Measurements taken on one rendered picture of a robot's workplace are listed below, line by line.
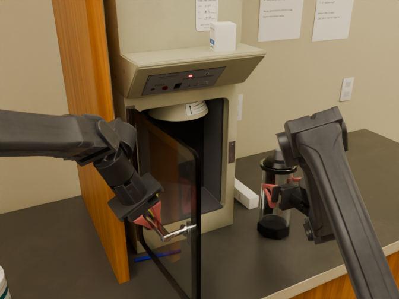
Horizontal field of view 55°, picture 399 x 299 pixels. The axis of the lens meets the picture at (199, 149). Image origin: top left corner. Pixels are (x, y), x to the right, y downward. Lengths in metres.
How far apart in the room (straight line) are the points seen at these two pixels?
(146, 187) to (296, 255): 0.56
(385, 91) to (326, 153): 1.69
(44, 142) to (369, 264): 0.45
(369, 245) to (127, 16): 0.66
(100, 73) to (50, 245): 0.62
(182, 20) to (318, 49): 0.97
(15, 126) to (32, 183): 0.92
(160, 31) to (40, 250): 0.72
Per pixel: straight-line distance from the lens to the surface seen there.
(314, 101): 1.88
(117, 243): 0.99
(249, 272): 1.10
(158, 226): 0.80
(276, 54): 1.67
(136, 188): 0.73
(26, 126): 0.55
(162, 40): 0.93
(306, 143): 0.56
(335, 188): 0.54
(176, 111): 1.02
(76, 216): 1.36
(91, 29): 0.79
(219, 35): 0.91
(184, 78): 0.89
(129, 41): 0.91
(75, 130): 0.62
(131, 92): 0.88
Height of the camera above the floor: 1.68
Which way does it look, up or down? 25 degrees down
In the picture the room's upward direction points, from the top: straight up
